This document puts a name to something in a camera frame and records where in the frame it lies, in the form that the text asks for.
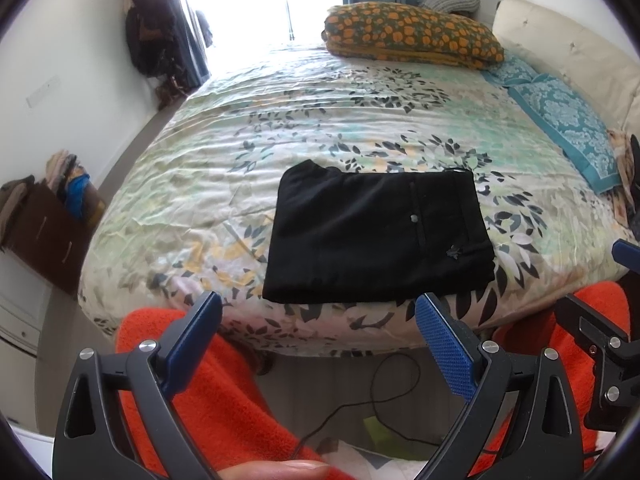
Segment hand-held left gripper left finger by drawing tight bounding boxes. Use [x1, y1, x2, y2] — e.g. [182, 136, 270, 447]
[50, 291, 223, 480]

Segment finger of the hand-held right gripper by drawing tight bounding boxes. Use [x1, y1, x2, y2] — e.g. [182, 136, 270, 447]
[554, 292, 640, 431]
[612, 240, 640, 276]

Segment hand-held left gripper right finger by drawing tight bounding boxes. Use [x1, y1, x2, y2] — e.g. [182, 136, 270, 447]
[416, 292, 586, 480]

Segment black pants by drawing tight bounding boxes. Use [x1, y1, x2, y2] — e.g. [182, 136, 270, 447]
[261, 159, 497, 305]

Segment person's left hand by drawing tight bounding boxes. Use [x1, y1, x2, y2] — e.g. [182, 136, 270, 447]
[217, 460, 333, 480]

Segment beige patterned cloth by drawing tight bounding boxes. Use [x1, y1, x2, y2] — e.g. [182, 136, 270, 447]
[606, 129, 635, 226]

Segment person's orange fleece trousers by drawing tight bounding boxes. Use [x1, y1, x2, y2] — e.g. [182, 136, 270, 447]
[115, 280, 631, 480]

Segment green paper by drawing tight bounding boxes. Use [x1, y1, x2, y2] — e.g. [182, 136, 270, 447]
[362, 415, 401, 448]

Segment white paper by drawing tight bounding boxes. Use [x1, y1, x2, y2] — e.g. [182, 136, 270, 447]
[330, 440, 431, 480]

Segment floral bed blanket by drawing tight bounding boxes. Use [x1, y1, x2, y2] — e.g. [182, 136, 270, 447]
[77, 42, 631, 358]

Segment blue patterned pillow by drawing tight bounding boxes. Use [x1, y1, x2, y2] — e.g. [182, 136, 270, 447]
[482, 56, 621, 195]

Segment brown cabinet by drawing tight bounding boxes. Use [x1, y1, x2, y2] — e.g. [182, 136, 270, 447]
[2, 182, 106, 301]

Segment white drawer unit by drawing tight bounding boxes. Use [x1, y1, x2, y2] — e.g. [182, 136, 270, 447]
[0, 247, 53, 358]

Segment pile of clothes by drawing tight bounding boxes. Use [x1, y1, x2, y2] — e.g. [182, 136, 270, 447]
[45, 149, 93, 221]

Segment cream padded headboard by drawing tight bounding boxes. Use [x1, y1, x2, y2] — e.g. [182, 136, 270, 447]
[492, 0, 640, 131]

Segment brown draped cloth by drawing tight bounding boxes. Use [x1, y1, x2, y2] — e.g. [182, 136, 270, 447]
[0, 175, 36, 251]

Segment dark curtain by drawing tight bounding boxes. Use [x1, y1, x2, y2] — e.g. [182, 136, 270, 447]
[167, 0, 213, 88]

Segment dark hanging clothes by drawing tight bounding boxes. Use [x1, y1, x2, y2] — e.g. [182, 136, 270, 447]
[124, 0, 177, 78]

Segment orange floral pillow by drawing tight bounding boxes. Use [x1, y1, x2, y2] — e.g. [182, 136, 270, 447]
[322, 2, 506, 70]

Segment grey striped cloth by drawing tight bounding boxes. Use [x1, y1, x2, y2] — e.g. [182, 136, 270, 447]
[417, 0, 481, 15]

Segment bright window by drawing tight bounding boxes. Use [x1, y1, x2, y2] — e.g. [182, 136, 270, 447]
[177, 0, 346, 53]

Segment black cable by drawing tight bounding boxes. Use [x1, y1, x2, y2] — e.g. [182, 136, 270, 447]
[292, 352, 501, 461]

